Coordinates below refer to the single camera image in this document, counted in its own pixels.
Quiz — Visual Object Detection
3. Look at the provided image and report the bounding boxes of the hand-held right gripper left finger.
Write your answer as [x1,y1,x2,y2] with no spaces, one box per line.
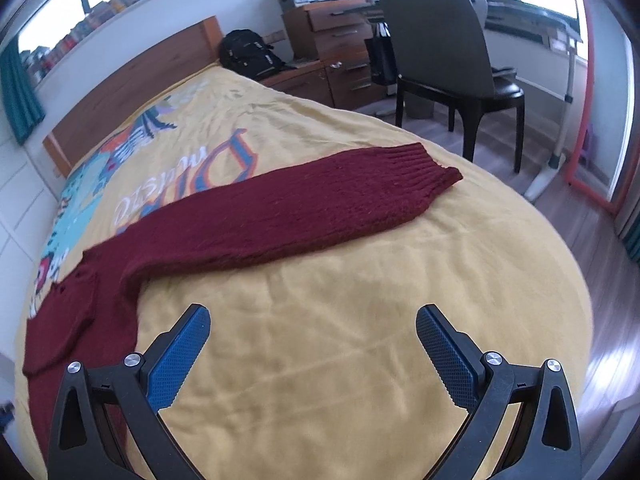
[47,303,211,480]

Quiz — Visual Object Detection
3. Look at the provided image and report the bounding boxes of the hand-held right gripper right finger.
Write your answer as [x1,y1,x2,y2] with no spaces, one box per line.
[416,304,583,480]

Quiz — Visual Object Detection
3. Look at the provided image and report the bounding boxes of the dark red knitted sweater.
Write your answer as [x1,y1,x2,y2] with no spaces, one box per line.
[22,142,463,466]

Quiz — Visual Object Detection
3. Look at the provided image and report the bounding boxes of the yellow printed blanket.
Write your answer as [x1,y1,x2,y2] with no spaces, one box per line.
[12,67,593,480]

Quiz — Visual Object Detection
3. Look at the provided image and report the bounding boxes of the red framed mirror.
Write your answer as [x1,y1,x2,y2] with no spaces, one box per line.
[565,0,632,218]

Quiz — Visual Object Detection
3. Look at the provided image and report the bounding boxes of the wooden headboard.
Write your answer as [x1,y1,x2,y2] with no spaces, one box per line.
[42,16,223,178]

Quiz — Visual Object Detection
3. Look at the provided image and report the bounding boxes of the teal curtain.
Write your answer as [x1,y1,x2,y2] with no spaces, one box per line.
[0,40,46,146]

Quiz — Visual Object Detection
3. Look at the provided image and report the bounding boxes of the low wooden nightstand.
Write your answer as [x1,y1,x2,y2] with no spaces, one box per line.
[260,62,334,107]

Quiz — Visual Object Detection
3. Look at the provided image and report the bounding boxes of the black bag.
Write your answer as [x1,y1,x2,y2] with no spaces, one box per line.
[369,25,398,88]

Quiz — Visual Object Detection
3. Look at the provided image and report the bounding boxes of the black backpack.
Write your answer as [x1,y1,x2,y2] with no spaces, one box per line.
[220,29,297,80]

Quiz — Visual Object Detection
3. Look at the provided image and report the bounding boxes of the grey chair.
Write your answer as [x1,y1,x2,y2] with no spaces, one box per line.
[374,0,527,175]

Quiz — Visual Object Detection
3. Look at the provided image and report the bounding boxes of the wooden drawer cabinet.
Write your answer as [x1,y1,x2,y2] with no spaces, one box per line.
[281,0,388,111]

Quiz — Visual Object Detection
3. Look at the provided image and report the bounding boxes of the row of books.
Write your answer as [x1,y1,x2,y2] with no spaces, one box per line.
[20,0,251,86]

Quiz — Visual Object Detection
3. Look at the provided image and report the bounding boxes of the white-legged desk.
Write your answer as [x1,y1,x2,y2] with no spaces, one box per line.
[360,0,586,198]

